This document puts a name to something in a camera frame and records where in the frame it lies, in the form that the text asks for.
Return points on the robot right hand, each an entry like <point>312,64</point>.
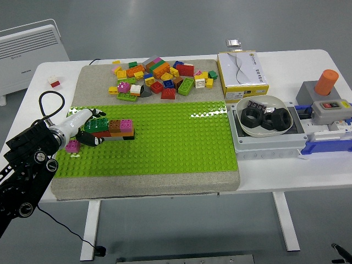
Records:
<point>341,248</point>

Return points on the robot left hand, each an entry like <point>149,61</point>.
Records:
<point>75,121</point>

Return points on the dark green long toy brick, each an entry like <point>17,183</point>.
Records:
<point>97,125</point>

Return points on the pink square toy brick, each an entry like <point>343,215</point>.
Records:
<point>126,125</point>
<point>72,146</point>
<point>123,87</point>

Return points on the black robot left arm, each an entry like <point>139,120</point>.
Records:
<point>24,156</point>

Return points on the red long toy brick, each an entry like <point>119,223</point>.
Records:
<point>103,134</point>

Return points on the brown square toy brick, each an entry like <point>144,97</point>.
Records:
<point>114,126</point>

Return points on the red small toy brick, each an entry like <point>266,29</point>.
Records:
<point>55,84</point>

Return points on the grey flat toy brick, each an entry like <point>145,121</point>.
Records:
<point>114,138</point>

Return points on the orange long toy brick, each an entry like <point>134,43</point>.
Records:
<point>135,71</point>
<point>122,133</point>

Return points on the black toy brick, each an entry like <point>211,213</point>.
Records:
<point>129,137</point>

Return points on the lime green long toy brick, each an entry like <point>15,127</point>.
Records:
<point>186,86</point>
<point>127,81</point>
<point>127,97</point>

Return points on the pink small toy brick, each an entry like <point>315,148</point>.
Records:
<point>116,69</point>

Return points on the white square toy brick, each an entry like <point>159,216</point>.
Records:
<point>200,83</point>
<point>135,89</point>

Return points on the grey sloped toy brick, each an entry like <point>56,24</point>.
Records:
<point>146,92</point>

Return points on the dark green small toy brick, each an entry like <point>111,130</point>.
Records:
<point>133,64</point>
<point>213,74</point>

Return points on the blue toy brick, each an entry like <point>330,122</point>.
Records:
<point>148,76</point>
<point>178,63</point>
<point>168,83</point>

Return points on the red square toy brick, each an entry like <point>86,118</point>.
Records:
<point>156,87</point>

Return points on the red sloped toy brick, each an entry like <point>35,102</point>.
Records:
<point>168,94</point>

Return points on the green studded baseplate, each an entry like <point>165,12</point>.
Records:
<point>170,143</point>

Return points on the orange large toy brick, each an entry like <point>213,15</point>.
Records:
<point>161,71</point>

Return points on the pink flat toy brick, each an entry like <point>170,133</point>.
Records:
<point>158,59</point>

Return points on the red large toy brick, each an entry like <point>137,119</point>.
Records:
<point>184,70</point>

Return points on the pink sloped toy brick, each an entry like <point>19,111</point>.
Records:
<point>197,73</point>

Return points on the grey-brown mat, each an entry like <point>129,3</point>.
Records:
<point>90,82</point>

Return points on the white table leg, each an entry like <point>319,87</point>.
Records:
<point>90,231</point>
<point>287,222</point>

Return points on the white panel heater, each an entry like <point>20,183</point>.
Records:
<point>24,60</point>

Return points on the blue and white fixture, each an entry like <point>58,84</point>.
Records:
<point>327,144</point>

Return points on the grey junction box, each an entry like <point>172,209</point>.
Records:
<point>269,144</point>

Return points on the white bowl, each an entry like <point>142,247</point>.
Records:
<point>261,133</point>

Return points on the large black hex nut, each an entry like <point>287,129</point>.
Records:
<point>281,118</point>
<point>267,122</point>
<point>250,117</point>

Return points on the grey block with hole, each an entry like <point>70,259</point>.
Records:
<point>306,92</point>

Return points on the purple circuit board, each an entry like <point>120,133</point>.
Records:
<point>257,105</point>

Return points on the orange cylinder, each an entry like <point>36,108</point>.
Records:
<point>326,82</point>

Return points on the yellow and white cardboard box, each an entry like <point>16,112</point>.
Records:
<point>242,74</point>

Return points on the small silver device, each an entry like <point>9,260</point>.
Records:
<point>233,43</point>

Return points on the grey push-button switch box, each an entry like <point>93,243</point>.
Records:
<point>328,112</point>

